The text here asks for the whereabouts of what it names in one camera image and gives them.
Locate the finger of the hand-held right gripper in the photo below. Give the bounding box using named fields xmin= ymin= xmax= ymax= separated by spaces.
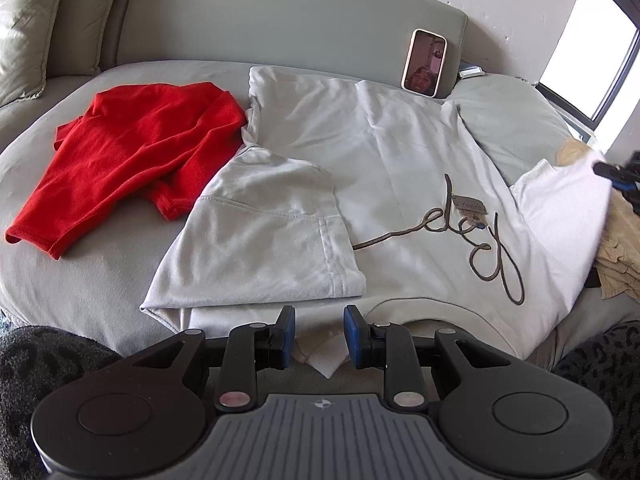
xmin=592 ymin=159 xmax=640 ymax=196

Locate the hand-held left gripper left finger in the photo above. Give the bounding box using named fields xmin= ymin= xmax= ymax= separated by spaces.
xmin=117 ymin=305 xmax=297 ymax=413

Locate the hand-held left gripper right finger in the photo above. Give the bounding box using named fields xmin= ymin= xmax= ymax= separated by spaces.
xmin=342 ymin=305 xmax=523 ymax=413

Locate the beige sweatshirt with cord lettering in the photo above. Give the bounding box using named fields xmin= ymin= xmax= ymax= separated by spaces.
xmin=140 ymin=65 xmax=616 ymax=380

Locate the red knit garment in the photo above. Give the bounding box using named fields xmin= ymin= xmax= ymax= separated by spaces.
xmin=5 ymin=81 xmax=248 ymax=260

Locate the black framed window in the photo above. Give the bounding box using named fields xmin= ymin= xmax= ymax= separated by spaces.
xmin=537 ymin=0 xmax=640 ymax=156

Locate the brown paper garment tag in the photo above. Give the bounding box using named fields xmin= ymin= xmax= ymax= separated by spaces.
xmin=457 ymin=195 xmax=488 ymax=226

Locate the smartphone in beige case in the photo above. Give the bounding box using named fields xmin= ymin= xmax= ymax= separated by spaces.
xmin=401 ymin=29 xmax=447 ymax=98

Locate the grey sofa back cushion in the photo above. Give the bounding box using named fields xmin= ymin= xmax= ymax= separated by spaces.
xmin=42 ymin=0 xmax=131 ymax=78

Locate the light green loose pillow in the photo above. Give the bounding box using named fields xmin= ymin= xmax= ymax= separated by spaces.
xmin=0 ymin=0 xmax=73 ymax=108

